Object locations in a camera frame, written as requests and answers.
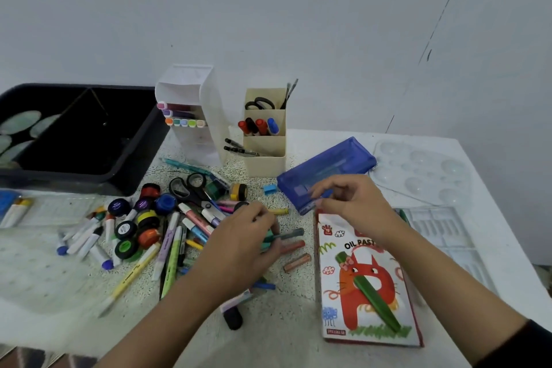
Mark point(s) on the beige desk organizer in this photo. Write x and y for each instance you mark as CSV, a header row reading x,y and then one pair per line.
x,y
265,163

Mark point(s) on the thin paint brushes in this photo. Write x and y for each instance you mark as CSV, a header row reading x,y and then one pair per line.
x,y
288,96

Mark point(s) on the small light blue eraser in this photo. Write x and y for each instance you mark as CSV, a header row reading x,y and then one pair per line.
x,y
270,189

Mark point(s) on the cluster of small paint pots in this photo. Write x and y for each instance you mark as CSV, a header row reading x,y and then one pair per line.
x,y
149,219

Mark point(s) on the blue mesh pencil case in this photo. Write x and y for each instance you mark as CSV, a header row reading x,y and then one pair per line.
x,y
332,163

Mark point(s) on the white slanted pen holder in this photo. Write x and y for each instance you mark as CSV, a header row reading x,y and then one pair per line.
x,y
207,96

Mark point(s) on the black sleeve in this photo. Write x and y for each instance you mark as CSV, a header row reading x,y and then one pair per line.
x,y
524,348

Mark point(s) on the white tube yellow cap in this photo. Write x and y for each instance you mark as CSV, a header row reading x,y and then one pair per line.
x,y
15,213

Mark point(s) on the pink oil pastel stick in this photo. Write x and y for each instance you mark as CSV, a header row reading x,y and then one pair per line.
x,y
297,263

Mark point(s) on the row of pastel highlighter markers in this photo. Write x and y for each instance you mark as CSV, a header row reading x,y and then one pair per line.
x,y
185,123

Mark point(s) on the person's left hand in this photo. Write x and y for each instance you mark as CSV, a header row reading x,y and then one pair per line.
x,y
233,251

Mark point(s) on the yellow paint jar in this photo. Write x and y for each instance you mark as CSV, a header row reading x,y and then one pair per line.
x,y
238,192

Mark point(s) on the pile of assorted markers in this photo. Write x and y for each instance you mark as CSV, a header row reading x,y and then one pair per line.
x,y
166,247

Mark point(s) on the blue marker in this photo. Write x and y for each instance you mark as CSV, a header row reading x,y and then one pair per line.
x,y
273,126

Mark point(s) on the yellow oil pastel stick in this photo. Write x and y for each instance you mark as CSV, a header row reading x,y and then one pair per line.
x,y
279,211

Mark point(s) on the person's right thumb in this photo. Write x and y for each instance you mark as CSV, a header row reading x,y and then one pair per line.
x,y
330,201

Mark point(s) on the clear round-well paint palette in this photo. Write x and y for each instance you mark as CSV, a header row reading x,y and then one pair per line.
x,y
422,173

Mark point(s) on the black plastic bin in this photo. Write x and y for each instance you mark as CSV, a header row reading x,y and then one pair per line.
x,y
86,135

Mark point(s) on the green pen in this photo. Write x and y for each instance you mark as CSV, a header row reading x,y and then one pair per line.
x,y
403,216

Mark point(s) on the clear plastic pastel tray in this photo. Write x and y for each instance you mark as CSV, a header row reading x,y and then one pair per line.
x,y
453,242

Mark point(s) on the dark green paint jar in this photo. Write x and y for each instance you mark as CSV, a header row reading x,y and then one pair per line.
x,y
214,189

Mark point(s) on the black pen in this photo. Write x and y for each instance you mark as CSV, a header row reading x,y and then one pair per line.
x,y
235,143
239,151

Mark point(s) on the person's left thumb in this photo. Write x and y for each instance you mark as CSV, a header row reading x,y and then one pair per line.
x,y
271,260

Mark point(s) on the oil pastel box with cat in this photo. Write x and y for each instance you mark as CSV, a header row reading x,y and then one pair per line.
x,y
366,316

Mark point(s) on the person's right forearm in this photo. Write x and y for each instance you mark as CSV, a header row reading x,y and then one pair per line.
x,y
448,290

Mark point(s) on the red oil pastel stick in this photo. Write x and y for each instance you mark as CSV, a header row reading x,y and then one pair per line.
x,y
294,247

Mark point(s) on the teal pen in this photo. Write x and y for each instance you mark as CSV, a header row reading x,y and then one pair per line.
x,y
185,165

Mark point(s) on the person's right hand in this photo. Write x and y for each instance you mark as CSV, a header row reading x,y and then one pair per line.
x,y
362,208

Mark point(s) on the person's left forearm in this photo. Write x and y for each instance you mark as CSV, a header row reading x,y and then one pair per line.
x,y
164,324

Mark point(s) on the pale green oval leaf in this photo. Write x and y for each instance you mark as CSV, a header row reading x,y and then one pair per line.
x,y
15,152
4,143
43,126
19,122

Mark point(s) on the white marker black cap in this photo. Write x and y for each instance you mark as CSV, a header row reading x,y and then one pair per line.
x,y
233,316

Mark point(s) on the clear plastic case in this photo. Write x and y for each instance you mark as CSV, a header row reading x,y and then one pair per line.
x,y
60,208

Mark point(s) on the grey oil pastel stick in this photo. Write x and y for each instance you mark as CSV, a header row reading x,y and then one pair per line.
x,y
289,234

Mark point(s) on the blue oil pastel stick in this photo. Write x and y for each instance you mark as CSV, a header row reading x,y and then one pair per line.
x,y
264,285

